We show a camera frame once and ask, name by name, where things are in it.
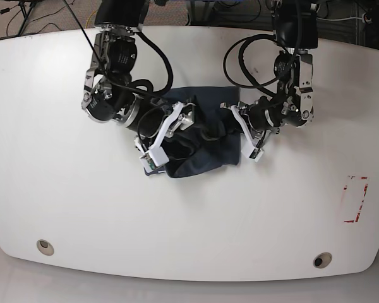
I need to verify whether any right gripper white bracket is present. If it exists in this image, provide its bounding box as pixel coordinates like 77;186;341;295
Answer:
135;102;195;166

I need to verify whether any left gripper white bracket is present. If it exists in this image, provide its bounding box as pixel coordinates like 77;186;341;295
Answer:
220;102;279;159

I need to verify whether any dark blue t-shirt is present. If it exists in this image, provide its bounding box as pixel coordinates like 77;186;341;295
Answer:
143;86;241;179

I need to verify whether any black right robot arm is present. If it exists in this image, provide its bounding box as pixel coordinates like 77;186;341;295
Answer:
81;1;196;172

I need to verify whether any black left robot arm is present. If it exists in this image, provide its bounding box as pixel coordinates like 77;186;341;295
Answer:
221;1;318;161

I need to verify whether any red tape marking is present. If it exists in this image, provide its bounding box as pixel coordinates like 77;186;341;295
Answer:
340;175;369;223

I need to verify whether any right table grommet hole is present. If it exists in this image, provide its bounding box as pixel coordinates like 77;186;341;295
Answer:
313;252;332;269

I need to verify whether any table grommet hole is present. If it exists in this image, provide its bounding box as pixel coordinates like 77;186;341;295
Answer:
313;252;332;269
37;239;54;256

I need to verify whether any left table grommet hole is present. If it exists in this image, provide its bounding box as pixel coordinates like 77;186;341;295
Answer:
37;239;54;256

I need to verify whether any black tripod stand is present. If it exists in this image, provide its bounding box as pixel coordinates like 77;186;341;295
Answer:
17;0;32;36

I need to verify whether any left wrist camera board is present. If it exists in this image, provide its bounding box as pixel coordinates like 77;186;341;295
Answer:
250;149;264;162

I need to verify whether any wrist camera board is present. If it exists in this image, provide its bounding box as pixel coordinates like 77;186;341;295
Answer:
250;149;264;162
140;153;157;174

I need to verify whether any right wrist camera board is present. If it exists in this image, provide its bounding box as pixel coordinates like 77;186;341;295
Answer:
140;153;157;174

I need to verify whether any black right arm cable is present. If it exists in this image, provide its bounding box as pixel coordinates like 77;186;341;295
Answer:
63;0;174;140

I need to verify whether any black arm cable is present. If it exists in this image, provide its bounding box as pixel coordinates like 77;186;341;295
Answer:
63;0;174;140
223;33;288;102

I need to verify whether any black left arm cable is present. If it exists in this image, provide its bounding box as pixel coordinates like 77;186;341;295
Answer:
223;33;288;102

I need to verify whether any white cable on floor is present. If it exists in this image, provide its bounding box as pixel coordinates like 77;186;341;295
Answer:
327;15;364;23

